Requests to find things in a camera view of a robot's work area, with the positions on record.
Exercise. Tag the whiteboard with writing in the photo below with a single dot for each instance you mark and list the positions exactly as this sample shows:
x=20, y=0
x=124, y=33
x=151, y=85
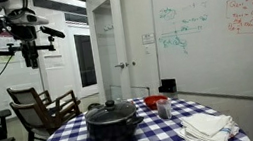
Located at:
x=215, y=33

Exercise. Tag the black cooking pot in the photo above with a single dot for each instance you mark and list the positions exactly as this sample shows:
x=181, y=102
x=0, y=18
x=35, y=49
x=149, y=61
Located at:
x=115, y=131

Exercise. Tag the white towel blue stripe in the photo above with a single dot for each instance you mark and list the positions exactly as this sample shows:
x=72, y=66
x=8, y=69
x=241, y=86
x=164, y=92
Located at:
x=220, y=135

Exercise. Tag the glass pot lid black knob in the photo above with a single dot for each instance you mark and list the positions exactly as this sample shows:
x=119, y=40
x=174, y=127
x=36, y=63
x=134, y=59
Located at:
x=110, y=111

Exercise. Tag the white folded towel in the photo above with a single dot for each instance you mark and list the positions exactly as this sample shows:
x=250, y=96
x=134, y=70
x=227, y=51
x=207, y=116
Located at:
x=205, y=122

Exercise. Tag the white door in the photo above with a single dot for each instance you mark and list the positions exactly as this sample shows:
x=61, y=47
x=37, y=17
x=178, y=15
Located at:
x=110, y=49

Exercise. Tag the clear plastic measuring cup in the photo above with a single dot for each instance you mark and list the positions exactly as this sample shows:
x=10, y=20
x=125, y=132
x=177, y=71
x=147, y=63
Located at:
x=164, y=109

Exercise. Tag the small white door sign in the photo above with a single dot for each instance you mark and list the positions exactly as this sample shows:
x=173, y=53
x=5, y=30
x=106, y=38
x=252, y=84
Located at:
x=148, y=38

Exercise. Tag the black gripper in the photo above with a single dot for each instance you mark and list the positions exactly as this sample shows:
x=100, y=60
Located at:
x=25, y=32

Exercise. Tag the red bowl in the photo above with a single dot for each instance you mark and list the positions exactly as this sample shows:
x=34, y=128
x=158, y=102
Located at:
x=153, y=101

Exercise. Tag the wooden armchair grey cushion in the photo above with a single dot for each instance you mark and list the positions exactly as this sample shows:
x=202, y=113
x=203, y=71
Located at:
x=36, y=117
x=24, y=95

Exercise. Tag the black office chair armrest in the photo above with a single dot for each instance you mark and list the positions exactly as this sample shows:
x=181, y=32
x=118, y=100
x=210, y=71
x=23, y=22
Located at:
x=4, y=113

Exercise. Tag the black whiteboard eraser holder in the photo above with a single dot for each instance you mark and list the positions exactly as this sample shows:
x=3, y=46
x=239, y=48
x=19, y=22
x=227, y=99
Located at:
x=168, y=85

